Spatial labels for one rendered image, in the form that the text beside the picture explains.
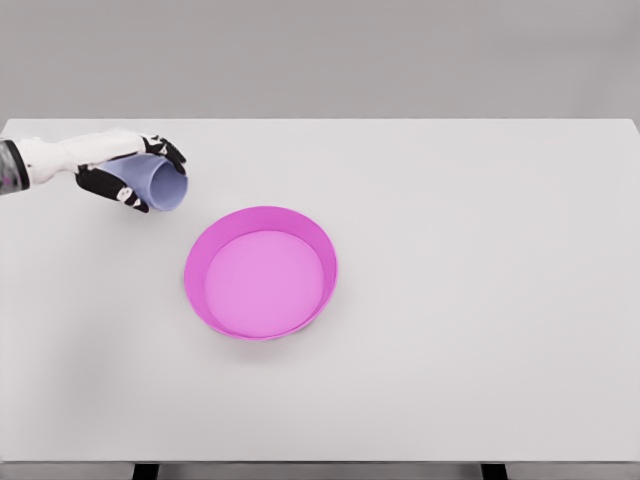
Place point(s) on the lavender blue cup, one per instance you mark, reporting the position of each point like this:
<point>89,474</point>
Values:
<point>160,182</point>

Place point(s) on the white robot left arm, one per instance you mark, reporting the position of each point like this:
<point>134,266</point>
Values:
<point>31,160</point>

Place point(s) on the pink round plate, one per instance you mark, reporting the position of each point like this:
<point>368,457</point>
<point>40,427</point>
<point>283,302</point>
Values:
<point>262,274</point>

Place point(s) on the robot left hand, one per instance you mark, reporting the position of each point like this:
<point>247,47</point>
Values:
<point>107,144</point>

